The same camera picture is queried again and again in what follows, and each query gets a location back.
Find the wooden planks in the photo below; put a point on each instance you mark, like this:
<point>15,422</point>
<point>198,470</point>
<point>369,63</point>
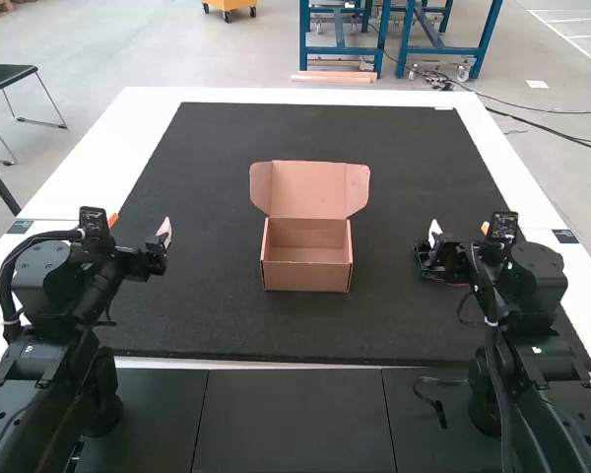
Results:
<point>332,77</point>

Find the black chair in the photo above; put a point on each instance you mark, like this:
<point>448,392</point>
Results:
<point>0,76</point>

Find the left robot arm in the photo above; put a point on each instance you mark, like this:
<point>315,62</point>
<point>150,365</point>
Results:
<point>44,276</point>

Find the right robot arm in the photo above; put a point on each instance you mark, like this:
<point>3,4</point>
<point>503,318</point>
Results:
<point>537,276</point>

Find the blue metal frame table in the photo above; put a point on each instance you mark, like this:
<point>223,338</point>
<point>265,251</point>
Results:
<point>342,47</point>
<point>440,49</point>

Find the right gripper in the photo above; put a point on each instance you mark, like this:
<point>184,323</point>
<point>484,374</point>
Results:
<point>454,256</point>

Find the dark base panel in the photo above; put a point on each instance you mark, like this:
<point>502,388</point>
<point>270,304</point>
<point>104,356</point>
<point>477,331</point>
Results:
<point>423,443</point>
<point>295,419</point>

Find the black mat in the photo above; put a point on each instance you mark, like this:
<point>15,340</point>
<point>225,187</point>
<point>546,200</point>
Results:
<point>226,320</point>

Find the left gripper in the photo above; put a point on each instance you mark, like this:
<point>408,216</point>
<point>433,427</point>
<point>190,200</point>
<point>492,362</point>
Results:
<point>143,258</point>

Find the black label plate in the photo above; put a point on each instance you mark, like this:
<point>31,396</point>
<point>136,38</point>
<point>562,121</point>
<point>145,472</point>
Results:
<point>21,227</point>
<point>566,236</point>

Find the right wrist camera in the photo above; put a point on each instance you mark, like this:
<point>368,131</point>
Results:
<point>504,224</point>

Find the cardboard box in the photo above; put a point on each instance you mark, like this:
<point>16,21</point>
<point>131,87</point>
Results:
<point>305,276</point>

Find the yellow cart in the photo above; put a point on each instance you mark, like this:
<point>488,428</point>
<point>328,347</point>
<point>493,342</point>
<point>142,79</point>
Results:
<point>229,6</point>

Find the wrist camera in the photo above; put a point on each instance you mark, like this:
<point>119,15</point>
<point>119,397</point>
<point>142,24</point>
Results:
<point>93,222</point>
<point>504,224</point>

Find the black square fan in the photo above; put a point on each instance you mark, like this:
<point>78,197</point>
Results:
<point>420,253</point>

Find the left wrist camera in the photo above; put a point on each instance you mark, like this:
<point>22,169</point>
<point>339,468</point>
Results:
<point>93,222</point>

